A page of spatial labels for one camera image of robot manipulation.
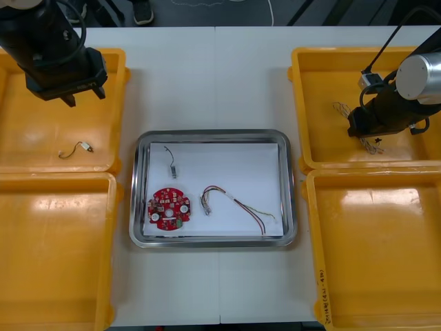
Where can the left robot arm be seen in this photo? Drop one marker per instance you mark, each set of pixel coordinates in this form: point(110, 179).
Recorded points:
point(34, 34)

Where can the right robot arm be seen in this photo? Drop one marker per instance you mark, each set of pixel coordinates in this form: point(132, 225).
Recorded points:
point(420, 76)

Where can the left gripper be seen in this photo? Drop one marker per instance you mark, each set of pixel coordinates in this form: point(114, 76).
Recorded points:
point(65, 76)

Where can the yellow-orange plastic bin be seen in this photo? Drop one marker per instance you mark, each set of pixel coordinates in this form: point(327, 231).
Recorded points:
point(51, 258)
point(324, 89)
point(41, 138)
point(372, 248)

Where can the round red circuit board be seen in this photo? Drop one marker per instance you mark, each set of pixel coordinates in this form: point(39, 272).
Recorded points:
point(165, 203)

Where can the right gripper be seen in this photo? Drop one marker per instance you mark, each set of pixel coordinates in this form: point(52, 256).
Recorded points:
point(367, 119)

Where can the white sheet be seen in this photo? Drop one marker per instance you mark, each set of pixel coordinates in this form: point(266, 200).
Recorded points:
point(224, 162)

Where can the person's foot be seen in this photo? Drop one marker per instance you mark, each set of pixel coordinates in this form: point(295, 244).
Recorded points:
point(143, 12)
point(73, 14)

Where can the steel tray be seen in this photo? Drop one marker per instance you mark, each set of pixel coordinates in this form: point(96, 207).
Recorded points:
point(138, 193)

